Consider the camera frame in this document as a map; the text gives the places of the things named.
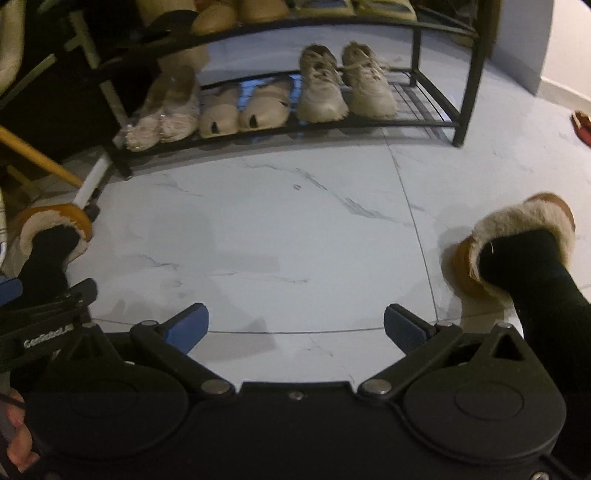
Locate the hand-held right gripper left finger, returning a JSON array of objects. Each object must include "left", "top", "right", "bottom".
[{"left": 51, "top": 302, "right": 236, "bottom": 407}]

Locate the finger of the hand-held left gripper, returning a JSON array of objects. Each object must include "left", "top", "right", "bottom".
[
  {"left": 0, "top": 277, "right": 24, "bottom": 309},
  {"left": 0, "top": 278, "right": 99, "bottom": 324}
]

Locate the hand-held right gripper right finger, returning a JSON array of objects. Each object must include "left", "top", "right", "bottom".
[{"left": 358, "top": 303, "right": 550, "bottom": 407}]

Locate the beige slide sandal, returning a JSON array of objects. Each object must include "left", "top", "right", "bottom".
[
  {"left": 238, "top": 78, "right": 294, "bottom": 132},
  {"left": 198, "top": 85, "right": 241, "bottom": 139}
]

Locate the black metal shoe rack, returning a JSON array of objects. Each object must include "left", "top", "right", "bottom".
[{"left": 95, "top": 0, "right": 490, "bottom": 181}]

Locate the beige lace-up sneaker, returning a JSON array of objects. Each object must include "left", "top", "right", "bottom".
[
  {"left": 341, "top": 41, "right": 399, "bottom": 118},
  {"left": 295, "top": 45, "right": 349, "bottom": 124}
]

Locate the person's left hand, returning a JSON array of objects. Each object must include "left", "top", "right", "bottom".
[{"left": 4, "top": 388, "right": 43, "bottom": 468}]

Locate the brown fur-lined slipper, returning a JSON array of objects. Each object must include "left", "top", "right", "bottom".
[
  {"left": 452, "top": 193, "right": 577, "bottom": 296},
  {"left": 2, "top": 203, "right": 94, "bottom": 278}
]

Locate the white pole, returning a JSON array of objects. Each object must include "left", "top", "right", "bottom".
[{"left": 74, "top": 154, "right": 114, "bottom": 210}]

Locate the wooden chair leg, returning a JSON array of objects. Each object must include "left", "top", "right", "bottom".
[{"left": 0, "top": 127, "right": 84, "bottom": 188}]

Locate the person's right leg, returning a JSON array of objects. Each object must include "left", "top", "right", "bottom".
[{"left": 480, "top": 229, "right": 591, "bottom": 402}]

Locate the beige cloth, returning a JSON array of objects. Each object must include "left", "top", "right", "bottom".
[{"left": 0, "top": 0, "right": 26, "bottom": 93}]

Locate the red shoe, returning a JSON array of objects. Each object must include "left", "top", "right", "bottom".
[{"left": 571, "top": 110, "right": 591, "bottom": 148}]

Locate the brown boot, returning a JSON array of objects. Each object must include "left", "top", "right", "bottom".
[
  {"left": 238, "top": 0, "right": 289, "bottom": 23},
  {"left": 191, "top": 0, "right": 241, "bottom": 35}
]

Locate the olive beige sandal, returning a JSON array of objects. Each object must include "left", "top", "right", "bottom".
[
  {"left": 353, "top": 0, "right": 419, "bottom": 21},
  {"left": 291, "top": 0, "right": 356, "bottom": 14}
]

